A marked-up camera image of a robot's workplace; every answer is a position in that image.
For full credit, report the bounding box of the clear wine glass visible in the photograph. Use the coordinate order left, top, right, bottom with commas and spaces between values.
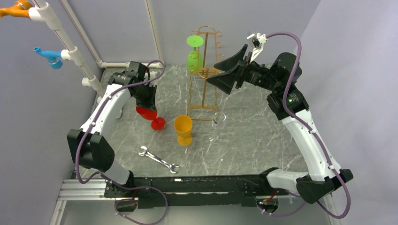
209, 112, 226, 144

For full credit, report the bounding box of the silver open-end wrench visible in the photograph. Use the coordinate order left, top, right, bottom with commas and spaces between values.
138, 146, 180, 174

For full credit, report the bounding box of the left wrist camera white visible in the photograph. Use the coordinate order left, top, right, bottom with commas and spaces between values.
144, 71, 161, 86

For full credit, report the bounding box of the red plastic wine glass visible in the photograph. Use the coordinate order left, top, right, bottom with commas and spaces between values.
136, 106, 166, 131

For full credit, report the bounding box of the orange pipe fitting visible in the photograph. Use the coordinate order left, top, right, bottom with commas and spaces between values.
0, 0, 33, 18

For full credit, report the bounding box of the green plastic wine glass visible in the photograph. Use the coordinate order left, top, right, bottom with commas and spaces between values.
186, 35, 204, 73

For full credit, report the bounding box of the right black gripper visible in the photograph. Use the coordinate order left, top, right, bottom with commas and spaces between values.
207, 44, 281, 94

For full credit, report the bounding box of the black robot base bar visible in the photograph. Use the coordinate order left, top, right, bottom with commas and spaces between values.
104, 174, 288, 209

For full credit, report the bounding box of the orange plastic wine glass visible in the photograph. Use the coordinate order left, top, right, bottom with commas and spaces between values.
174, 115, 192, 146

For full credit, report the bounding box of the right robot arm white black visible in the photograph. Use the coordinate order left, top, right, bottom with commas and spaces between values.
207, 45, 353, 204

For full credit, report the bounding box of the gold wire wine glass rack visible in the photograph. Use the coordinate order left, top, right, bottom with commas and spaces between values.
187, 26, 223, 115

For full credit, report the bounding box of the blue pipe fitting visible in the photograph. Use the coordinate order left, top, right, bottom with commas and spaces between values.
33, 46, 63, 69

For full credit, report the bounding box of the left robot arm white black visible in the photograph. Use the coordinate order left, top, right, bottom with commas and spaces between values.
67, 61, 164, 197

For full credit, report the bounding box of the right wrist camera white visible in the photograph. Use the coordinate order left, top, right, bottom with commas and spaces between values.
246, 33, 268, 62

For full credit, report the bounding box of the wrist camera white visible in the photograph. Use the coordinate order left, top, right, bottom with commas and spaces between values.
144, 71, 161, 86
246, 33, 268, 62

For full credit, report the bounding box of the white PVC pipe frame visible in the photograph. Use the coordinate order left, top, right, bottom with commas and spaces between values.
29, 0, 165, 119

